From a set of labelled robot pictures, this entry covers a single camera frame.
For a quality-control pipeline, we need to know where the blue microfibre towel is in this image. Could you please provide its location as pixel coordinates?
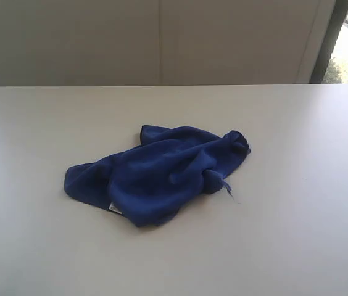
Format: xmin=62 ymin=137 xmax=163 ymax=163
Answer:
xmin=64 ymin=125 xmax=251 ymax=227

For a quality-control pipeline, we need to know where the dark window frame post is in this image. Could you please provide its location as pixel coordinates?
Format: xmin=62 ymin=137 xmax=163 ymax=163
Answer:
xmin=309 ymin=0 xmax=348 ymax=84

